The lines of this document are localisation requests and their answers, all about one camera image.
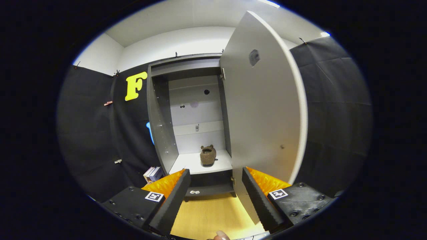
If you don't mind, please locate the black backdrop cloth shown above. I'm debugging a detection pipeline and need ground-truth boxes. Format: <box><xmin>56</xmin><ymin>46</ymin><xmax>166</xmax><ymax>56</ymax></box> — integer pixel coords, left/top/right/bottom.
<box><xmin>57</xmin><ymin>36</ymin><xmax>372</xmax><ymax>204</ymax></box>

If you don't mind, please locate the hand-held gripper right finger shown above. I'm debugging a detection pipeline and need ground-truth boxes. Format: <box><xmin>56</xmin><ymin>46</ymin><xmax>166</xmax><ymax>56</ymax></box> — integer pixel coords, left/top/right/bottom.
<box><xmin>242</xmin><ymin>167</ymin><xmax>336</xmax><ymax>233</ymax></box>

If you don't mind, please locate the grey shoe cabinet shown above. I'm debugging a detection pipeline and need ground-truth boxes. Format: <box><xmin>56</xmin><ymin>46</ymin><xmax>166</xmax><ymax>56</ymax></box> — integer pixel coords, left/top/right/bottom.
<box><xmin>147</xmin><ymin>53</ymin><xmax>237</xmax><ymax>202</ymax></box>

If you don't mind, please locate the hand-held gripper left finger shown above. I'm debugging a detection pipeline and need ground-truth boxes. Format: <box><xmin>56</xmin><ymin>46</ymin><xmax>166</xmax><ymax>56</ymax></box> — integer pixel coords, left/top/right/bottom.
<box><xmin>100</xmin><ymin>168</ymin><xmax>191</xmax><ymax>237</ymax></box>

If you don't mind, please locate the beige shoe cabinet door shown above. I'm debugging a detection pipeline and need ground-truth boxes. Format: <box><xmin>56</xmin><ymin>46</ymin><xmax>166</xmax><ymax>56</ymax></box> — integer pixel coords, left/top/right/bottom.
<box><xmin>220</xmin><ymin>11</ymin><xmax>308</xmax><ymax>224</ymax></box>

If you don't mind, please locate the brown fuzzy shoe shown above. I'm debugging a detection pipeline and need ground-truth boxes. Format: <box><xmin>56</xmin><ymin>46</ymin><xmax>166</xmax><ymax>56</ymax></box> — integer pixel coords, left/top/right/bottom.
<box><xmin>199</xmin><ymin>145</ymin><xmax>217</xmax><ymax>166</ymax></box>

